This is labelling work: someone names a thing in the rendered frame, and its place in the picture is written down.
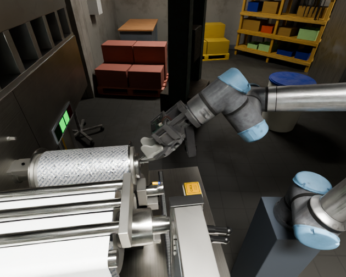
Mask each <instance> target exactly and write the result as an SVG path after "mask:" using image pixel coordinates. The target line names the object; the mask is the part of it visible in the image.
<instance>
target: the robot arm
mask: <svg viewBox="0 0 346 277"><path fill-rule="evenodd" d="M327 111H346V82H344V83H332V84H311V85H289V86H269V87H260V86H259V85H257V84H255V83H248V81H247V79H246V78H245V77H244V76H243V74H242V73H241V72H240V71H239V70H238V69H237V68H230V69H229V70H228V71H226V72H224V73H223V74H222V75H220V76H218V77H217V79H215V80H214V81H213V82H212V83H210V84H209V85H208V86H207V87H206V88H204V89H203V90H202V91H200V93H198V94H196V95H195V96H194V97H193V98H191V99H190V100H189V101H188V102H187V104H184V103H183V102H182V101H181V100H180V101H178V102H177V103H176V104H175V105H174V106H172V107H171V108H170V109H169V110H168V111H166V112H164V111H162V112H161V113H160V114H158V115H157V116H156V117H155V118H154V119H152V120H151V121H150V122H151V125H150V126H151V136H152V137H153V138H147V137H143V138H142V139H141V144H142V145H143V146H141V151H142V152H143V153H144V154H143V156H142V157H141V161H152V160H158V159H161V158H164V157H166V156H168V155H169V154H170V153H171V152H173V151H174V150H175V149H176V148H177V147H178V146H179V145H181V143H182V141H183V140H184V139H185V151H186V152H187V154H188V156H189V157H194V156H196V149H197V146H196V144H195V138H194V126H195V127H197V128H199V127H200V126H201V125H202V124H205V123H206V122H208V121H209V120H210V119H212V118H213V117H214V116H216V115H218V114H219V113H220V112H221V113H222V114H223V115H224V117H225V118H226V119H227V120H228V122H229V123H230V124H231V125H232V127H233V128H234V129H235V130H236V132H237V134H238V135H239V136H240V137H241V138H242V139H243V140H244V141H245V142H249V143H250V142H255V141H257V140H259V139H261V138H262V137H264V136H265V135H266V133H267V132H268V129H269V127H268V125H267V123H266V122H265V119H263V118H262V116H261V112H327ZM160 115H161V116H160ZM157 117H158V118H157ZM156 118H157V119H156ZM155 119H156V120H155ZM154 120H155V121H154ZM274 216H275V218H276V220H277V221H278V222H279V223H280V224H281V225H282V226H283V227H284V228H285V229H287V230H289V231H291V232H294V236H295V238H296V239H297V240H298V241H299V242H300V243H302V244H303V245H305V246H308V247H311V248H314V249H318V250H332V249H335V248H337V247H338V246H339V242H340V239H339V237H338V235H339V234H341V233H343V232H344V231H346V178H345V179H344V180H342V181H341V182H340V183H338V184H337V185H336V186H335V187H334V188H332V185H331V183H330V182H329V181H328V180H327V179H326V178H324V177H322V176H321V175H319V174H317V173H313V172H310V171H301V172H298V173H297V174H296V175H295V177H294V178H293V181H292V183H291V185H290V187H289V189H288V191H287V193H286V195H285V196H284V197H283V198H281V199H280V200H279V201H277V202H276V204H275V206H274Z"/></svg>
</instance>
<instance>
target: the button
mask: <svg viewBox="0 0 346 277"><path fill-rule="evenodd" d="M184 188H185V193H186V195H197V194H202V193H201V190H200V186H199V182H188V183H184Z"/></svg>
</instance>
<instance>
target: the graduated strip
mask: <svg viewBox="0 0 346 277"><path fill-rule="evenodd" d="M158 175H159V181H160V182H161V181H162V182H163V184H164V180H163V171H159V172H158ZM160 199H161V211H162V215H166V217H167V216H168V214H167V209H166V199H165V190H164V194H163V195H160ZM164 241H165V253H166V265H167V272H168V277H170V234H169V231H167V233H166V234H164Z"/></svg>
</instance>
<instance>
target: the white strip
mask: <svg viewBox="0 0 346 277"><path fill-rule="evenodd" d="M108 248H109V243H104V244H99V245H90V246H81V247H72V248H62V249H57V250H47V251H38V252H30V253H21V254H11V255H6V256H0V277H112V275H111V273H110V271H109V268H117V267H118V265H119V250H118V249H113V250H108Z"/></svg>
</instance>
